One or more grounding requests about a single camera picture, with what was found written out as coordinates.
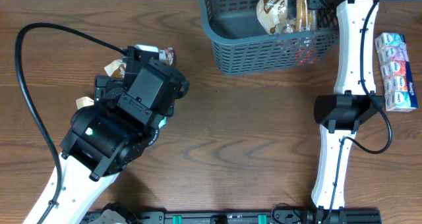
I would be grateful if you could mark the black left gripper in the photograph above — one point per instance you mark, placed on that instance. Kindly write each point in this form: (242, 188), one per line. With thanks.
(109, 89)

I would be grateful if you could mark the orange biscuit roll pack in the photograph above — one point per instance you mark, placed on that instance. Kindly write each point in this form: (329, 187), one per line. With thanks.
(306, 20)

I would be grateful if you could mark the beige snack bag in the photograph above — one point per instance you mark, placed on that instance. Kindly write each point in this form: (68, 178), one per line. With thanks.
(84, 102)
(117, 68)
(273, 17)

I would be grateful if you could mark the dark grey plastic basket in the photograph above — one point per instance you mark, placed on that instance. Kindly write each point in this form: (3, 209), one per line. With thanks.
(240, 45)

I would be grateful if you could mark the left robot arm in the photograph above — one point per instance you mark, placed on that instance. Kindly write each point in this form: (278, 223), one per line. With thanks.
(125, 118)

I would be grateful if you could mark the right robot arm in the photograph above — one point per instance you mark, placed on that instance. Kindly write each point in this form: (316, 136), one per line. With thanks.
(340, 115)

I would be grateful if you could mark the teal wet wipes pack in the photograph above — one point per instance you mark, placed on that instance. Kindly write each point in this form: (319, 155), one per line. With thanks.
(162, 122)

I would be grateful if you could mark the multicolour tissue pack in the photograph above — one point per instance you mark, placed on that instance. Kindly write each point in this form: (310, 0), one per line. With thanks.
(399, 89)

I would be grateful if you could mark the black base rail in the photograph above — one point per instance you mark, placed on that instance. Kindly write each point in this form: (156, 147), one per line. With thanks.
(281, 213)

